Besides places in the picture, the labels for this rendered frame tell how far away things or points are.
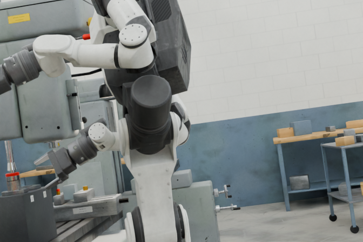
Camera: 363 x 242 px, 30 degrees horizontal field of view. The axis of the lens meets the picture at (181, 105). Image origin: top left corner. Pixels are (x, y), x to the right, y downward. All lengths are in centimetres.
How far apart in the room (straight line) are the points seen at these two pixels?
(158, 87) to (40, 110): 96
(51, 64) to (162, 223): 61
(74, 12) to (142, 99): 92
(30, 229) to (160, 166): 52
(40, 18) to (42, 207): 77
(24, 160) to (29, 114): 702
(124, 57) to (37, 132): 97
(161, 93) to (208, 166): 741
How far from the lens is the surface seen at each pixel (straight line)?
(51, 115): 275
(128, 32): 188
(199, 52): 929
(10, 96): 279
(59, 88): 275
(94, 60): 191
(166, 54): 207
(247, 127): 921
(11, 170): 239
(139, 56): 189
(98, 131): 235
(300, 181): 851
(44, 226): 245
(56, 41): 193
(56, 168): 240
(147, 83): 190
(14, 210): 235
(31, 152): 975
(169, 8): 217
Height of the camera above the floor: 134
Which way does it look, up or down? 1 degrees up
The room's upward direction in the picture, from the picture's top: 8 degrees counter-clockwise
